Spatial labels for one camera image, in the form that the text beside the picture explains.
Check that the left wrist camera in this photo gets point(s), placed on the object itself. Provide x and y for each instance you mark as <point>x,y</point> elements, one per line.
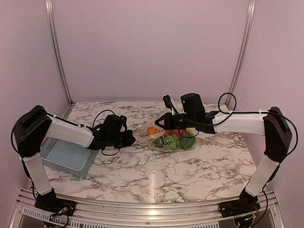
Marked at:
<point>124,121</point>

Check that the pink red fake fruit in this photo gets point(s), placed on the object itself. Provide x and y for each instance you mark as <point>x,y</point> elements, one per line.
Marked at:
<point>178,133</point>

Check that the right aluminium frame post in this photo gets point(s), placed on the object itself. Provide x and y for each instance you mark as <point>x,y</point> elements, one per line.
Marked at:
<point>244,45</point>

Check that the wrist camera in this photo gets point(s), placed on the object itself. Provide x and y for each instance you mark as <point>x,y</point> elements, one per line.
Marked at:
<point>124,121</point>
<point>169,104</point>

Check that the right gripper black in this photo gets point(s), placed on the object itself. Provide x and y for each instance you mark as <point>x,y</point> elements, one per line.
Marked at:
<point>168,124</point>

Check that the front aluminium rail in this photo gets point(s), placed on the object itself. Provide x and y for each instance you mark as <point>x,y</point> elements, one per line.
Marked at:
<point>89,213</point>

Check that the aluminium frame post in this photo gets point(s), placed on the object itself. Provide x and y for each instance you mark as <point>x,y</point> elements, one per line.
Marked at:
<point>244,45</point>
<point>56,48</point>

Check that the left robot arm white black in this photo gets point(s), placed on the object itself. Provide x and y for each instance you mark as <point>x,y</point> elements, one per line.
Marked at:
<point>32,128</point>

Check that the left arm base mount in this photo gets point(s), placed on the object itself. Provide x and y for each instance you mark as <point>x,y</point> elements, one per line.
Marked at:
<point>51,203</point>

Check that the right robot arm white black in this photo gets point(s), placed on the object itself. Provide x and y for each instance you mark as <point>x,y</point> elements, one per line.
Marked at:
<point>271,124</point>

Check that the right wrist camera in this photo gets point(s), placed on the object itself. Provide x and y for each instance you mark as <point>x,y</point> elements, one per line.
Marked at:
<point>169,104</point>

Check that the fake orange fruit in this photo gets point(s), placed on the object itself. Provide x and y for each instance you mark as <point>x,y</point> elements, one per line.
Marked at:
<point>151,131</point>

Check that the clear zip top bag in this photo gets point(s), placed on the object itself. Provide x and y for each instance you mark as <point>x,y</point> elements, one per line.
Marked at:
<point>146,140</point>

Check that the dark green fake vegetable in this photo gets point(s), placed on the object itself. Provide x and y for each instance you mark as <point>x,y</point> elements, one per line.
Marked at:
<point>187,141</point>

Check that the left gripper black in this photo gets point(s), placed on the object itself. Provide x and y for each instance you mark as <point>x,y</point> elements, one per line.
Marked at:
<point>129,139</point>

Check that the light green fake fruit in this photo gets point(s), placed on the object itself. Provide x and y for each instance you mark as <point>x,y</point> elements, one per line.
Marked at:
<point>173,142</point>

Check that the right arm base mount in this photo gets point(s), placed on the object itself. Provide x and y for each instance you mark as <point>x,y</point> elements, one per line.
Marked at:
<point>246,203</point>

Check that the yellow fake banana bunch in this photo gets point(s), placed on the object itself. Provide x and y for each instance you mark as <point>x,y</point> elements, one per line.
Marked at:
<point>189,130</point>

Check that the left aluminium frame post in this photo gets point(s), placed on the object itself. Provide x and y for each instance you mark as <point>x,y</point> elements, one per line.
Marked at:
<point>56,48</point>

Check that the light blue plastic basket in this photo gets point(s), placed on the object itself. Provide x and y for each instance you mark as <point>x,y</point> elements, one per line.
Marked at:
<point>67,157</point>

